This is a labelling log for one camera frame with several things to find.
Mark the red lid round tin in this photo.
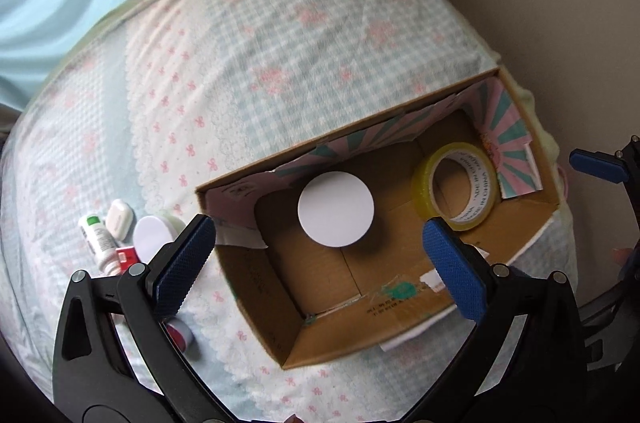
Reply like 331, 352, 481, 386
165, 318, 194, 353

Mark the yellow packing tape roll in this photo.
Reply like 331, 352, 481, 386
411, 142, 498, 231

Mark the red rectangular box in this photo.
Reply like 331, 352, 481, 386
116, 245, 139, 273

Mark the small white green bottle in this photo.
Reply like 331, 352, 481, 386
79, 215, 120, 276

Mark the white lid jar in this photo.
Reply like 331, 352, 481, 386
132, 214, 186, 264

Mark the white earbuds case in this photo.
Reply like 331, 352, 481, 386
105, 198, 134, 241

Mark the open cardboard box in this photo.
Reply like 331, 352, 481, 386
196, 68, 560, 369

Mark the checkered floral bed cover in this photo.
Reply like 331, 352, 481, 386
0, 0, 582, 423

